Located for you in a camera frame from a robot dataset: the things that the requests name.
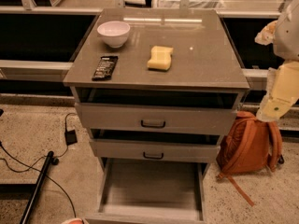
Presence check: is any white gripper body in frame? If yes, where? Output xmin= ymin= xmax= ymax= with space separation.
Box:
xmin=256 ymin=61 xmax=299 ymax=122

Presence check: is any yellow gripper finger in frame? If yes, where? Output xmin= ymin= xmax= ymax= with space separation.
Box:
xmin=254 ymin=21 xmax=277 ymax=46

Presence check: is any grey bottom drawer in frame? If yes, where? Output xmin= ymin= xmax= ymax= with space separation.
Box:
xmin=86 ymin=159 xmax=206 ymax=224

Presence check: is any grey drawer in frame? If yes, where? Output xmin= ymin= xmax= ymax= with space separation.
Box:
xmin=90 ymin=130 xmax=220 ymax=163
xmin=86 ymin=159 xmax=206 ymax=224
xmin=75 ymin=89 xmax=237 ymax=135

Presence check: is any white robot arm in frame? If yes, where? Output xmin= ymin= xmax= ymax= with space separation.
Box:
xmin=255 ymin=0 xmax=299 ymax=121

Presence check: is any grey drawer cabinet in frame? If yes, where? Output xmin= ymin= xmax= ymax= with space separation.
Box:
xmin=63 ymin=7 xmax=250 ymax=185

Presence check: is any grey top drawer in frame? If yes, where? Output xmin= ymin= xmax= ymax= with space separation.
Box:
xmin=75 ymin=89 xmax=237 ymax=135

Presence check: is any grey middle drawer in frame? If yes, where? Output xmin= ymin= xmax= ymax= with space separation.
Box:
xmin=90 ymin=130 xmax=220 ymax=163

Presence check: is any orange object at bottom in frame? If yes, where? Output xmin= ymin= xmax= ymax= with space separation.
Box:
xmin=62 ymin=218 xmax=84 ymax=224

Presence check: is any orange backpack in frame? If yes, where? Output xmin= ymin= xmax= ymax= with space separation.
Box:
xmin=216 ymin=111 xmax=283 ymax=206

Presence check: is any yellow sponge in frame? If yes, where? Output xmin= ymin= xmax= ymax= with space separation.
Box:
xmin=147 ymin=46 xmax=174 ymax=71

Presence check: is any white bowl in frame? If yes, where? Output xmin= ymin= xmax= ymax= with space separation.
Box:
xmin=97 ymin=21 xmax=131 ymax=48

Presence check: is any black power adapter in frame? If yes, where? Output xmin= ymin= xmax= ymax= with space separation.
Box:
xmin=64 ymin=130 xmax=78 ymax=146

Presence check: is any black pole on floor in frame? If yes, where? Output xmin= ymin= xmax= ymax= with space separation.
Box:
xmin=20 ymin=151 xmax=54 ymax=224

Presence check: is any black cable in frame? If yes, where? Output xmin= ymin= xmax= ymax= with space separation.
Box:
xmin=0 ymin=112 xmax=78 ymax=218

